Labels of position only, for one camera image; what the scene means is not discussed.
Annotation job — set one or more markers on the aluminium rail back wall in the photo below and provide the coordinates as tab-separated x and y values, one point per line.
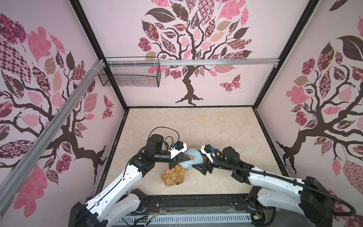
188	62

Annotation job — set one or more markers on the aluminium rail wall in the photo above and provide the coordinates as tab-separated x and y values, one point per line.
21	171
188	62

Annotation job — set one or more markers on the light blue teddy shirt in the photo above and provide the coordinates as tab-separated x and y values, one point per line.
195	159

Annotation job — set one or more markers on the black corner frame post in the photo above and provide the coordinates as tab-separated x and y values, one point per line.
80	13
301	24

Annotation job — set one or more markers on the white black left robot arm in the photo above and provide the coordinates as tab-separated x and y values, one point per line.
112	204

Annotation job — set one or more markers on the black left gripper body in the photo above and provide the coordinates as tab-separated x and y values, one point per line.
164	156

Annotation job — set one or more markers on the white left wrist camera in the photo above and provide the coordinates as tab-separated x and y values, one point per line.
177	148

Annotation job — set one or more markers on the black corner frame post left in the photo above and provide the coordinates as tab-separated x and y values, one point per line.
80	13

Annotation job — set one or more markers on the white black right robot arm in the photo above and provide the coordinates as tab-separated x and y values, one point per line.
303	196

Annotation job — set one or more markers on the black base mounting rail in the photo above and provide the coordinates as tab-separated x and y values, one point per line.
174	203

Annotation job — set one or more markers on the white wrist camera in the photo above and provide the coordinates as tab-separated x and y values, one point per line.
207	151
177	148

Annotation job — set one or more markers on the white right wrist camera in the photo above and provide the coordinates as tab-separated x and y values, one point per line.
207	151

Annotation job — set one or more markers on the white slotted cable duct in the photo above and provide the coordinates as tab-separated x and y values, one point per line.
183	220

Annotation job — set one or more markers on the black wire mesh basket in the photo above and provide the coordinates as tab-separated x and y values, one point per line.
131	72

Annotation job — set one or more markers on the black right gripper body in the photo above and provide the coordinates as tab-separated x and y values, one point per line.
216	165

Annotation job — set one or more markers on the brown plush teddy bear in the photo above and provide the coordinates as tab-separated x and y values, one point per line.
175	176

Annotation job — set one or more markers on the black corner frame post right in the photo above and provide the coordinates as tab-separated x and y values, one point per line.
301	24

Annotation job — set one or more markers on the aluminium rail left wall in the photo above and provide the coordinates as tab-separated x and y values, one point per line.
21	171

